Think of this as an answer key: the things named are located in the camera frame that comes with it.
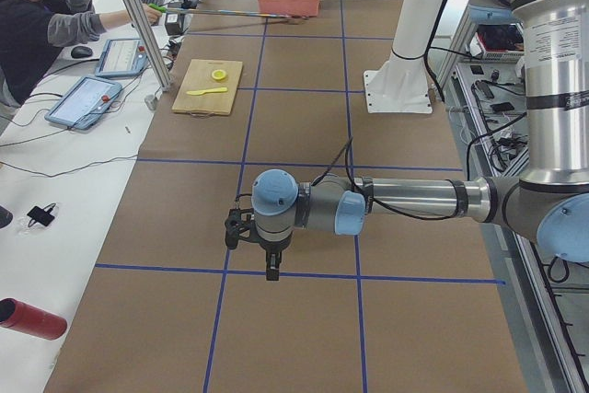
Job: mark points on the near blue teach pendant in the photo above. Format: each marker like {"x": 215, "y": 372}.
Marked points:
{"x": 84, "y": 103}

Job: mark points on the aluminium frame post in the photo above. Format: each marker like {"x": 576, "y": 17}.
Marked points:
{"x": 144, "y": 29}

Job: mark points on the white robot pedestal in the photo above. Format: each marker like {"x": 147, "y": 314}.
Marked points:
{"x": 401, "y": 85}

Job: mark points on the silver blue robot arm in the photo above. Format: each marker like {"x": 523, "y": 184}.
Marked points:
{"x": 547, "y": 203}

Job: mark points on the black computer mouse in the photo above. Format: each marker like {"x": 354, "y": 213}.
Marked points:
{"x": 80, "y": 52}

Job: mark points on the long reacher grabber stick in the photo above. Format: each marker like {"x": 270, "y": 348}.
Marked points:
{"x": 229, "y": 13}

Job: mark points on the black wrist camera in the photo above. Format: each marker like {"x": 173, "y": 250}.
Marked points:
{"x": 238, "y": 227}

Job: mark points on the red cylinder bottle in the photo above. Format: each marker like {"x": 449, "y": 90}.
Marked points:
{"x": 19, "y": 316}

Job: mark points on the far blue teach pendant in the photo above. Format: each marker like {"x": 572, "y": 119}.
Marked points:
{"x": 122, "y": 58}

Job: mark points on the blue teach pendant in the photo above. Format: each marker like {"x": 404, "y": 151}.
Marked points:
{"x": 122, "y": 58}
{"x": 84, "y": 103}

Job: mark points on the yellow plastic knife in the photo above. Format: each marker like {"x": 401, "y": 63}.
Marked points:
{"x": 201, "y": 92}

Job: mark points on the wooden cutting board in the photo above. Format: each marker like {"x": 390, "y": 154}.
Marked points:
{"x": 198, "y": 76}

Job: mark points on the seated person in black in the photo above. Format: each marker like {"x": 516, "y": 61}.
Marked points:
{"x": 34, "y": 33}

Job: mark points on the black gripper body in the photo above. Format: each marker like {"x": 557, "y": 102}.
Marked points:
{"x": 271, "y": 248}

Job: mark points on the black power adapter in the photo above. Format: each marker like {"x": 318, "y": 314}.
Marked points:
{"x": 174, "y": 24}

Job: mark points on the yellow lemon slice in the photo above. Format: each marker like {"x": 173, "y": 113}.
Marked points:
{"x": 219, "y": 74}

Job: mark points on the small black device with cable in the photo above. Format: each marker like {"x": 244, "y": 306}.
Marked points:
{"x": 43, "y": 216}

